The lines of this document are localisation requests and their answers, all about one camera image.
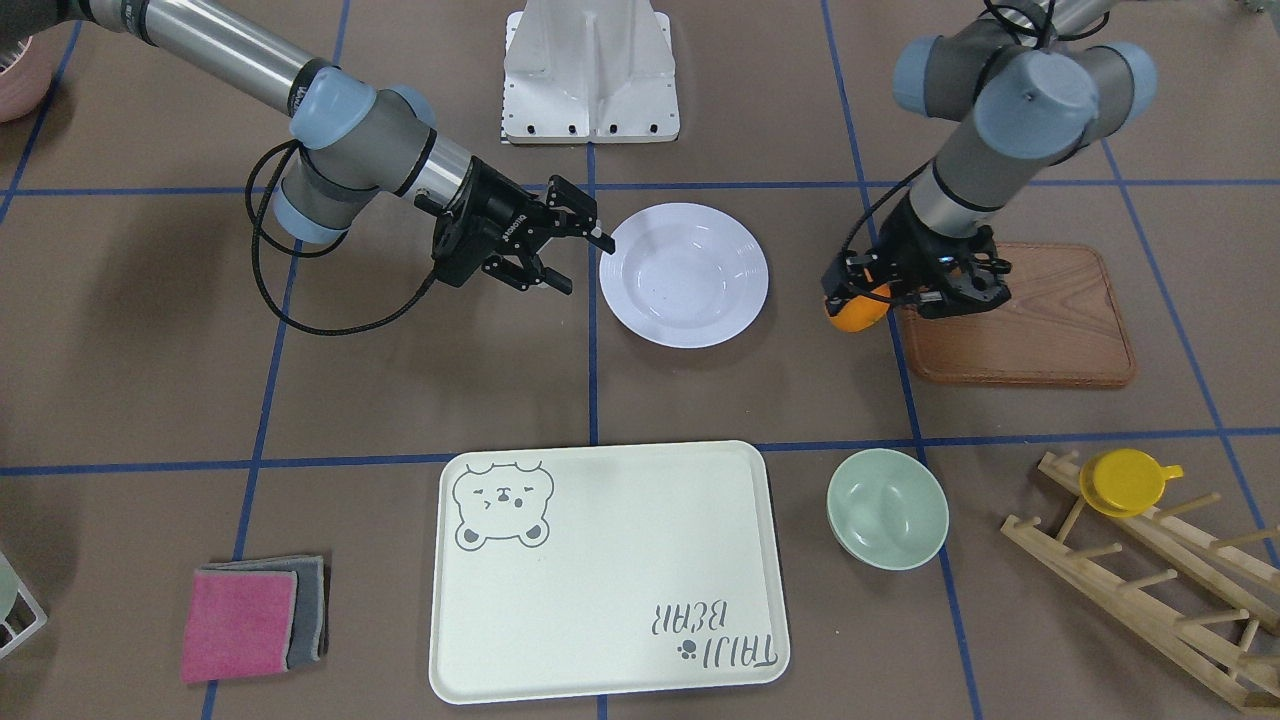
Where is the wooden mug drying rack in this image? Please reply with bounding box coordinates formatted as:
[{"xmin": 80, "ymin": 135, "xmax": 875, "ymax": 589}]
[{"xmin": 1000, "ymin": 452, "xmax": 1279, "ymax": 719}]

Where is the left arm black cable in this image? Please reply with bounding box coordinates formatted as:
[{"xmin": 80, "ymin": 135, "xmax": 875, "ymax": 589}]
[{"xmin": 838, "ymin": 0, "xmax": 1061, "ymax": 281}]

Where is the green cup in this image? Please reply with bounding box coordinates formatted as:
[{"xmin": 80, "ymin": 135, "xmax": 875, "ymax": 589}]
[{"xmin": 0, "ymin": 553, "xmax": 20, "ymax": 621}]

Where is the green bowl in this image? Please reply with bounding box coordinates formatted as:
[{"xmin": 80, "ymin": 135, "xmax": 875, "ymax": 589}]
[{"xmin": 826, "ymin": 448, "xmax": 950, "ymax": 571}]

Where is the grey cloth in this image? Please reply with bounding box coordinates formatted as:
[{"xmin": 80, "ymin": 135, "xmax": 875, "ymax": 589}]
[{"xmin": 197, "ymin": 555, "xmax": 326, "ymax": 673}]

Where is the white wire cup rack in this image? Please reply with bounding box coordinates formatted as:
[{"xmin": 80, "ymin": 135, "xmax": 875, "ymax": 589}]
[{"xmin": 1, "ymin": 578, "xmax": 49, "ymax": 659}]

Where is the yellow mug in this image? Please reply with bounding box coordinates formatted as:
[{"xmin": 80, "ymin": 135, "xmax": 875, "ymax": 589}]
[{"xmin": 1078, "ymin": 448, "xmax": 1184, "ymax": 518}]

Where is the cream bear tray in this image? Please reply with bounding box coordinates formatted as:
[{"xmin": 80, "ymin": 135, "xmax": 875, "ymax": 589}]
[{"xmin": 428, "ymin": 441, "xmax": 791, "ymax": 705}]

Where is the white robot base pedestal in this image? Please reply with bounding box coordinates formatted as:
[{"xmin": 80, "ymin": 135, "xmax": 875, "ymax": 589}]
[{"xmin": 500, "ymin": 1, "xmax": 681, "ymax": 146}]

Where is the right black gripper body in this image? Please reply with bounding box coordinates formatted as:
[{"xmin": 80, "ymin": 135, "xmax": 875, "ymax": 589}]
[{"xmin": 413, "ymin": 158, "xmax": 553, "ymax": 288}]

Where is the orange fruit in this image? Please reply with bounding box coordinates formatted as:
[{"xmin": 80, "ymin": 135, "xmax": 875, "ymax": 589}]
[{"xmin": 824, "ymin": 284, "xmax": 891, "ymax": 333}]

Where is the white round plate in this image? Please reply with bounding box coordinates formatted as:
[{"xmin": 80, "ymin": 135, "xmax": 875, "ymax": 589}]
[{"xmin": 599, "ymin": 202, "xmax": 771, "ymax": 348}]

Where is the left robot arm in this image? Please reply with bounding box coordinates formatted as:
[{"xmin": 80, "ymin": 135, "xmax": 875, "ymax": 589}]
[{"xmin": 822, "ymin": 1, "xmax": 1158, "ymax": 332}]

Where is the wooden tray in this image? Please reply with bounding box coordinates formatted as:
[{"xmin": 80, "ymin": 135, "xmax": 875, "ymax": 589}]
[{"xmin": 900, "ymin": 243, "xmax": 1137, "ymax": 389}]

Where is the pink bowl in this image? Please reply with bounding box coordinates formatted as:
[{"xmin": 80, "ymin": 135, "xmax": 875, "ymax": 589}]
[{"xmin": 1, "ymin": 35, "xmax": 55, "ymax": 123}]

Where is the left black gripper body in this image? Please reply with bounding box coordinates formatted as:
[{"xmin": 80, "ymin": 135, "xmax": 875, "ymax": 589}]
[{"xmin": 865, "ymin": 199, "xmax": 1012, "ymax": 307}]

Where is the pink cloth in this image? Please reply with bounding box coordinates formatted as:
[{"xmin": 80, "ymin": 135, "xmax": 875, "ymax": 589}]
[{"xmin": 180, "ymin": 569, "xmax": 298, "ymax": 684}]

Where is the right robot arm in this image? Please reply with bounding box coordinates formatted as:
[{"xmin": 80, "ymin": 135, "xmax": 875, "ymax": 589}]
[{"xmin": 3, "ymin": 1, "xmax": 614, "ymax": 293}]

